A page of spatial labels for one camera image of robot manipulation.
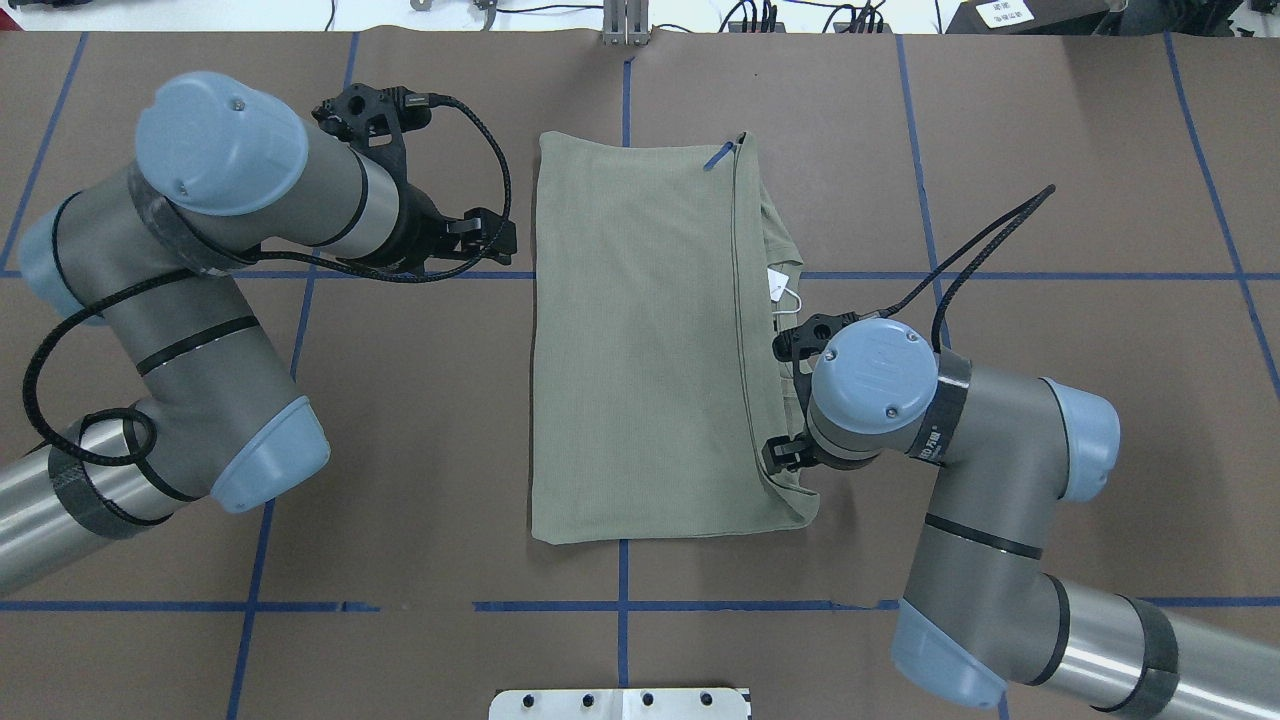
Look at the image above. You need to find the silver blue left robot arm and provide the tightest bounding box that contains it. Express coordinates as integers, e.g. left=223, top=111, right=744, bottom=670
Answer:
left=1, top=70, right=517, bottom=594

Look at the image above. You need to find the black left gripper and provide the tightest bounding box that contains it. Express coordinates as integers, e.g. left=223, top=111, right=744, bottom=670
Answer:
left=385, top=184, right=518, bottom=273

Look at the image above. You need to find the white paper price tag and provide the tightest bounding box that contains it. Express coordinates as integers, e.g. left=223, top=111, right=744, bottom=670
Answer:
left=765, top=268, right=788, bottom=304

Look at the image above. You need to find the white metal base plate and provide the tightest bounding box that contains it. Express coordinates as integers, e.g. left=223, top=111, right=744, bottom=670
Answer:
left=488, top=687, right=754, bottom=719

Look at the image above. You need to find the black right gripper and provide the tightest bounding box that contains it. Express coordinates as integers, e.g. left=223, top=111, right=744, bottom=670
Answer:
left=762, top=432, right=817, bottom=473

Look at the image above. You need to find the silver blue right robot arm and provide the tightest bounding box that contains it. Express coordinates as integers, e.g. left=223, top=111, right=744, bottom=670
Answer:
left=762, top=313, right=1279, bottom=719

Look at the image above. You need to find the black box with label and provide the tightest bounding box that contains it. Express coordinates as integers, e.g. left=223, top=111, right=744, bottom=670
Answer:
left=943, top=1, right=1129, bottom=36

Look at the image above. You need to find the olive green long-sleeve shirt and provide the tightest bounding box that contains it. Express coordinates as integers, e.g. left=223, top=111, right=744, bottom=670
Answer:
left=530, top=132, right=820, bottom=544

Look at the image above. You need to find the loose blue tape strip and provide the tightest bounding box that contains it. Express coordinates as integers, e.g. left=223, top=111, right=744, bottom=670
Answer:
left=701, top=141, right=736, bottom=172

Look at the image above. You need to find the grey aluminium frame post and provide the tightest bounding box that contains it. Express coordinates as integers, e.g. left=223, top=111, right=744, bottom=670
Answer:
left=599, top=0, right=652, bottom=47

